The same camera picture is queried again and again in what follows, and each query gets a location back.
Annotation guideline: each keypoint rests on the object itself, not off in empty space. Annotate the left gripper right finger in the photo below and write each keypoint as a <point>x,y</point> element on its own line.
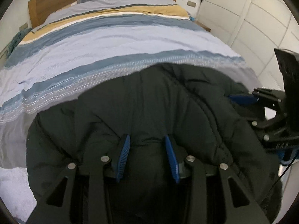
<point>217,195</point>

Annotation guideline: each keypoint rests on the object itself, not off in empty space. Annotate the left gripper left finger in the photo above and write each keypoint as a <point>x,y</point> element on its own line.
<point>78,193</point>

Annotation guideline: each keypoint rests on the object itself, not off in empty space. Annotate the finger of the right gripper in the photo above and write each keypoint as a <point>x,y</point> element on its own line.
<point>243,99</point>

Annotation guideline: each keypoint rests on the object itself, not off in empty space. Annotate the black puffer jacket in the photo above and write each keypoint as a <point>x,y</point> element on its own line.
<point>186,102</point>

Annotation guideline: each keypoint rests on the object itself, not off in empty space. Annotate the white wardrobe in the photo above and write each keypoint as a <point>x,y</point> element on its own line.
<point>253,29</point>

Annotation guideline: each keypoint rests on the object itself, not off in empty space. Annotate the striped duvet cover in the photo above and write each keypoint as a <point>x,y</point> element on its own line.
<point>83,45</point>

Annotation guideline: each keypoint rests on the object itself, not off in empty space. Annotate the teal cloth beside bed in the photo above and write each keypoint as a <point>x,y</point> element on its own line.
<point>16,40</point>

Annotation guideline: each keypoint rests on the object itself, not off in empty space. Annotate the wall switch plate right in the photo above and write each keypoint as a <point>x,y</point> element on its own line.
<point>191,4</point>

